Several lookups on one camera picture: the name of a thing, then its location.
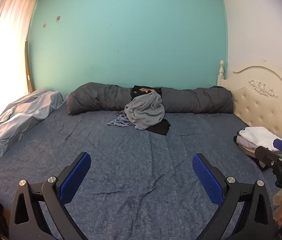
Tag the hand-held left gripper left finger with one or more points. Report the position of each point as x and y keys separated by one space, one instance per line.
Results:
x=74 y=177

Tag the light blue striped garment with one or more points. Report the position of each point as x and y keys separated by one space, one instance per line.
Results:
x=117 y=123

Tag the black printed garment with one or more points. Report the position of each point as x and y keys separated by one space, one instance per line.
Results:
x=161 y=129

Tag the light blue blanket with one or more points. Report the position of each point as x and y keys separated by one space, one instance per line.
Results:
x=23 y=115

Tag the grey knit sweater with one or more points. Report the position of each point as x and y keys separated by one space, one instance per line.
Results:
x=146 y=112

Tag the blue bed sheet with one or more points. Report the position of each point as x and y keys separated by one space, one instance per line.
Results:
x=131 y=167

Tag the dark grey rolled duvet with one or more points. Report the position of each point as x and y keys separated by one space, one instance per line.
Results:
x=93 y=100

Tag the wooden window frame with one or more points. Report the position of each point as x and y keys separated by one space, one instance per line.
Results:
x=27 y=62

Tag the sheer window curtain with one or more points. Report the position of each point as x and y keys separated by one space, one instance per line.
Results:
x=3 y=55

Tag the beige folded garment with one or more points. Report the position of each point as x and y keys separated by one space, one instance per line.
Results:
x=250 y=153

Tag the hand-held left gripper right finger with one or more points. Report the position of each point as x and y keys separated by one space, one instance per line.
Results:
x=207 y=180

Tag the cream tufted headboard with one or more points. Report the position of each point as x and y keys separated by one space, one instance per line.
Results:
x=260 y=107

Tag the stack of folded clothes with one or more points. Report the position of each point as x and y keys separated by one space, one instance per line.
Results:
x=255 y=133

